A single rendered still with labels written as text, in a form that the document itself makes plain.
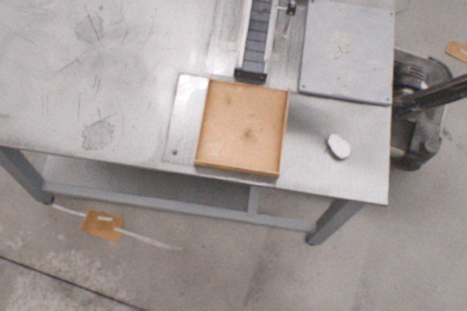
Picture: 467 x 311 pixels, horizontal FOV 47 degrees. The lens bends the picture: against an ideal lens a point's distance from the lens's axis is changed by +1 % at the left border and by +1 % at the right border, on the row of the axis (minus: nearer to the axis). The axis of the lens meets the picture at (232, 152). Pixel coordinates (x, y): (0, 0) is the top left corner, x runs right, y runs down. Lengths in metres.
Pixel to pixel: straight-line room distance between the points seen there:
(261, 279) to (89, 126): 1.09
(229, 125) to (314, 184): 0.32
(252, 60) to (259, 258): 1.00
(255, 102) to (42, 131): 0.66
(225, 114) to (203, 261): 0.89
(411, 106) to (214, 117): 0.98
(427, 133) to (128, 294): 1.45
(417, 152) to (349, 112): 0.71
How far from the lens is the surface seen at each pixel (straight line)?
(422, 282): 2.56
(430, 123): 2.48
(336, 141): 1.66
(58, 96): 1.75
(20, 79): 1.80
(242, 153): 1.62
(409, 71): 2.41
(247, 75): 1.72
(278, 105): 1.70
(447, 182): 2.74
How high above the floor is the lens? 2.34
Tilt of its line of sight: 69 degrees down
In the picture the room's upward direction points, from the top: 11 degrees clockwise
